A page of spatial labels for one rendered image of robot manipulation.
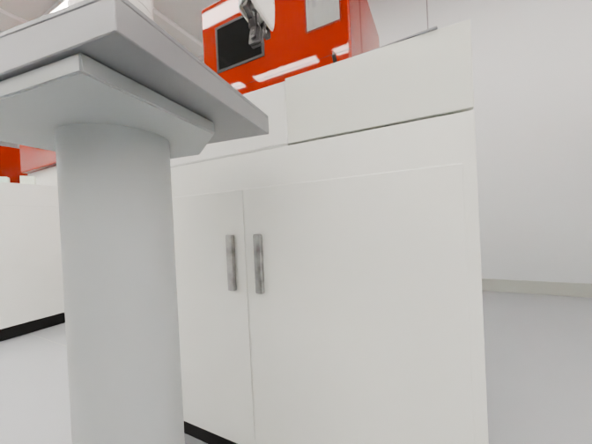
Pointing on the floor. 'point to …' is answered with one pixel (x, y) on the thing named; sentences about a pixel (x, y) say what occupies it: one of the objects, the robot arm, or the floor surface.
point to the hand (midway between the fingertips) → (255, 38)
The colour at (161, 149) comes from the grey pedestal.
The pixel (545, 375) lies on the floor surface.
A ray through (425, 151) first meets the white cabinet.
